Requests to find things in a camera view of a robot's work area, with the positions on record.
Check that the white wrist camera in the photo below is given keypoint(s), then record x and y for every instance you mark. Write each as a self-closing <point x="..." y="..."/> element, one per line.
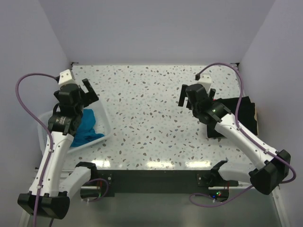
<point x="205" y="80"/>
<point x="66" y="77"/>

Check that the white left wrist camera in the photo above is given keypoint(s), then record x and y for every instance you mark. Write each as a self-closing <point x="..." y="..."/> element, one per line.
<point x="66" y="77"/>

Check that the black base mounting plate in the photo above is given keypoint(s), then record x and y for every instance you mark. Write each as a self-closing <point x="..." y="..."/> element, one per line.
<point x="154" y="181"/>

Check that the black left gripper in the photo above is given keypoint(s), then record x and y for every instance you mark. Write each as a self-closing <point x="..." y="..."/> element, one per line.
<point x="90" y="96"/>

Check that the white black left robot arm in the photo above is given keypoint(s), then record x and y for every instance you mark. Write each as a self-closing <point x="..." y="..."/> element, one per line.
<point x="47" y="196"/>

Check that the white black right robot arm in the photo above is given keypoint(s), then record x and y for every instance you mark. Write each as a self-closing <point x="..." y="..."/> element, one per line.
<point x="270" y="167"/>

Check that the black folded t shirt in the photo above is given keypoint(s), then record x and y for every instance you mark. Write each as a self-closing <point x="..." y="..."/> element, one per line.
<point x="246" y="115"/>

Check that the aluminium extrusion rail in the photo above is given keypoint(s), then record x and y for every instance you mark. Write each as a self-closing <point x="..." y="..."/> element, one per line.
<point x="280" y="207"/>

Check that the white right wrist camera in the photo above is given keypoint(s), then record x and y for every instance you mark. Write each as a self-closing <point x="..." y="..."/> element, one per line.
<point x="205" y="80"/>

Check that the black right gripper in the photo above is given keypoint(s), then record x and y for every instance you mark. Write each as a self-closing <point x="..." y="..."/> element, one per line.
<point x="182" y="97"/>

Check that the blue t shirt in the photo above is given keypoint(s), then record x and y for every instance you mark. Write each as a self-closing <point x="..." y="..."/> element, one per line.
<point x="86" y="132"/>

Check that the white plastic basket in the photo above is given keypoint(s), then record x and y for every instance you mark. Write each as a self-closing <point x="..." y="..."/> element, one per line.
<point x="102" y="125"/>

